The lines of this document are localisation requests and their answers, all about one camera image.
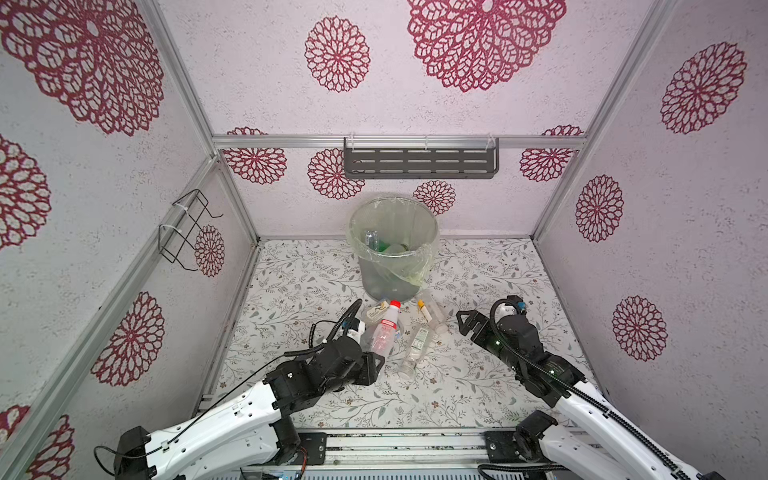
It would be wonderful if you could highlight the clear bottle red cap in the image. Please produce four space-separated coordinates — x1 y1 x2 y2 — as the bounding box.
362 300 402 359

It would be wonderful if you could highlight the clear bottle green label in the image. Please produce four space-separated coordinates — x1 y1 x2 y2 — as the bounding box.
398 325 433 379

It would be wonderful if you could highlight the green plastic bin liner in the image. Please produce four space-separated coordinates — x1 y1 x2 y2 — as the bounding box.
345 191 442 287

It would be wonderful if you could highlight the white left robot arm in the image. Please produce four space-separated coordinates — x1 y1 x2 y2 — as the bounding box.
111 336 385 479

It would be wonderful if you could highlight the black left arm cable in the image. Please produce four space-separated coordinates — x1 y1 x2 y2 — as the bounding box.
92 298 365 478

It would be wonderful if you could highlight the grey mesh waste bin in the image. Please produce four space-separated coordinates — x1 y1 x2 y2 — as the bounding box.
347 194 440 305

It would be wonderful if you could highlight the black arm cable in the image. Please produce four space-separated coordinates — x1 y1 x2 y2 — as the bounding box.
92 298 365 478
488 296 691 480

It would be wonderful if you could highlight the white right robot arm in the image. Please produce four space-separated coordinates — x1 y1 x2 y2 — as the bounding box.
456 296 721 479

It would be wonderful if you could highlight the small bottle yellow label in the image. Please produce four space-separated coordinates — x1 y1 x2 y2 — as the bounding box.
417 299 448 334

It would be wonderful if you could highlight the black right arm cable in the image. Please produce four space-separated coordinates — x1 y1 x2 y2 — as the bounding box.
488 296 691 480

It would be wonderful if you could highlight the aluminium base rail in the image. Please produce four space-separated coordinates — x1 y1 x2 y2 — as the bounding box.
197 425 601 480

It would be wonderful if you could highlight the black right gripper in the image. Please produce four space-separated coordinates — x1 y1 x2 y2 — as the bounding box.
457 308 522 379

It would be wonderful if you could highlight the dark grey wall shelf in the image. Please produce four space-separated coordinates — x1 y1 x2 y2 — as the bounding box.
342 138 500 180

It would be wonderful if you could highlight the black wire wall rack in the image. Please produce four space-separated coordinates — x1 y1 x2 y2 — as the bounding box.
156 189 225 277

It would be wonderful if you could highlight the clear bluish water bottle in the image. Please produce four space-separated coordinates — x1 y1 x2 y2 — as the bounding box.
363 230 380 252

